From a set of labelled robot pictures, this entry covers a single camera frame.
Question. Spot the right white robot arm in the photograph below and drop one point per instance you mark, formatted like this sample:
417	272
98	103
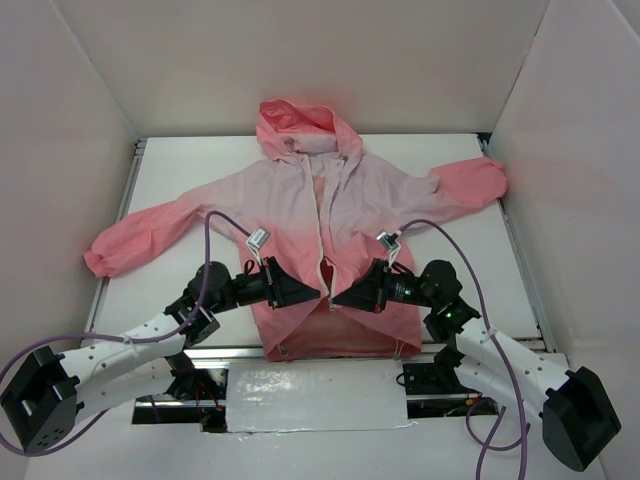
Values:
576	415

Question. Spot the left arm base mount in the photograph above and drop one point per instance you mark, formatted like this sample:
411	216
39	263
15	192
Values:
195	396

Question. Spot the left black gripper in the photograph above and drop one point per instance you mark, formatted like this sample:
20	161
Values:
271	282

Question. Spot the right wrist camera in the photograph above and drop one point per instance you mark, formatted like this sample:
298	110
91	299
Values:
389	241

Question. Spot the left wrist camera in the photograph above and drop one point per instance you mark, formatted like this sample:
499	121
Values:
257	239

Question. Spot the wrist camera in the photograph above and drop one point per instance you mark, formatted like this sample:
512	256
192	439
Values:
257	239
389	241

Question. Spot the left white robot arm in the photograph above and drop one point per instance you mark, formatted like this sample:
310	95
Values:
52	392

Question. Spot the white foil-taped panel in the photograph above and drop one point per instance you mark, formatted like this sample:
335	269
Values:
315	396

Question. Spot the pink gradient hooded jacket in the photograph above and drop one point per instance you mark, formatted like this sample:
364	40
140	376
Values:
324	200

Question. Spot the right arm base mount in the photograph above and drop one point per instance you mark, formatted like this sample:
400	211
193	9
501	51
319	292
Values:
433	390

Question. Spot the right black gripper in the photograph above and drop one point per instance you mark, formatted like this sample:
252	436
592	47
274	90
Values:
379	286

